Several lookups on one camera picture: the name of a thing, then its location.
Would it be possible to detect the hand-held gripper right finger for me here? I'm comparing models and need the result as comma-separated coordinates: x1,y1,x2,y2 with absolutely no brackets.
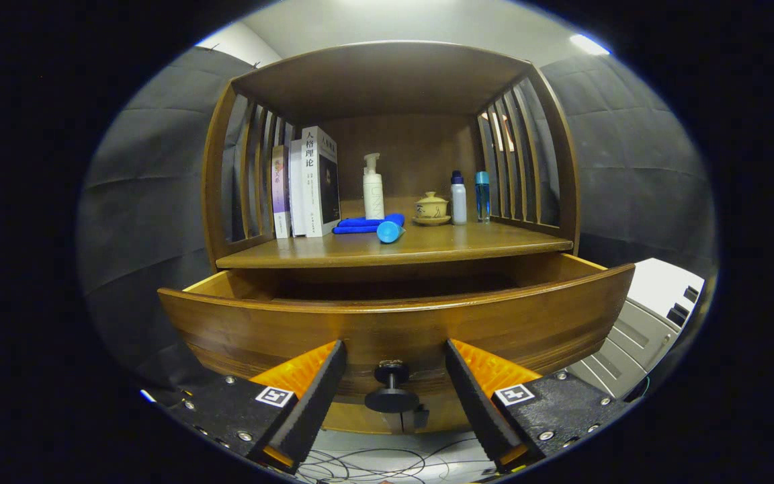
445,338,632,473

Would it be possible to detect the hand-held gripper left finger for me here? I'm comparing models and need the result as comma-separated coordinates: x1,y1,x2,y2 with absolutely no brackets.
171,339,348,475

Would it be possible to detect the black drawer knob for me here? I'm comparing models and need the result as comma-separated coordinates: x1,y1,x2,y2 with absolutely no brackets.
364,360,421,413

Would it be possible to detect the wooden drawer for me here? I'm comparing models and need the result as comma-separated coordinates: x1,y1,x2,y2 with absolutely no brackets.
157,253,636,404

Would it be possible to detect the blue white cosmetic tube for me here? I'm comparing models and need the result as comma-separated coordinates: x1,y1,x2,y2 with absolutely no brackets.
376,214,406,244

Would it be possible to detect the wooden countertop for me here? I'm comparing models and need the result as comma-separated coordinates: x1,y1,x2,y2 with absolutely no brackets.
216,196,574,270

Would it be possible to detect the white grey filing cabinet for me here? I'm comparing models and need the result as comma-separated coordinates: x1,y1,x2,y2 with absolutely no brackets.
565,258,705,399

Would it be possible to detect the wooden cabinet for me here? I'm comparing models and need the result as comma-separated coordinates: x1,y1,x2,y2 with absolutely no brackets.
201,40,581,434

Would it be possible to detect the blue folded cloth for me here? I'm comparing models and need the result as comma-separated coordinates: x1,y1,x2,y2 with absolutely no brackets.
333,215,394,235

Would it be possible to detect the yellow lidded teacup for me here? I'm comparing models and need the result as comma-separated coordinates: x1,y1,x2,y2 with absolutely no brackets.
416,192,450,219

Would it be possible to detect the white bottle blue cap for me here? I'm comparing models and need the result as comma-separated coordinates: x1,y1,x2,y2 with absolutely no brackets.
451,171,468,225

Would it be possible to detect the clear blue bottle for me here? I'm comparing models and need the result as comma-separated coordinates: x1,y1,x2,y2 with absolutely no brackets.
475,171,491,223

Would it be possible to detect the thin white book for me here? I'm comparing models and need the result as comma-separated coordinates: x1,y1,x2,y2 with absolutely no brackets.
289,139,306,237

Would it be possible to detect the purple spine book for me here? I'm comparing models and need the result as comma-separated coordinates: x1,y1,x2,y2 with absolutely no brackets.
271,145,292,239

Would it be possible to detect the white pump bottle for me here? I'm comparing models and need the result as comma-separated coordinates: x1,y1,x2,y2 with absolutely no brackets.
363,153,386,220

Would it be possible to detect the thick white portrait book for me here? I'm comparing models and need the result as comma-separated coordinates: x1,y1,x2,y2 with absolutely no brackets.
301,126,341,238

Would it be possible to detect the black backdrop cloth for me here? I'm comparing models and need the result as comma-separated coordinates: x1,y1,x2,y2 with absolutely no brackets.
78,47,720,397

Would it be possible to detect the small ceiling light panel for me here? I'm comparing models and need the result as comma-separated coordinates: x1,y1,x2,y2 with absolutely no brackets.
570,34,611,56

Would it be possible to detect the tangle of black cables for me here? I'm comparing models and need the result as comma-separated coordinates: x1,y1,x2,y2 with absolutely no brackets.
296,444,495,483

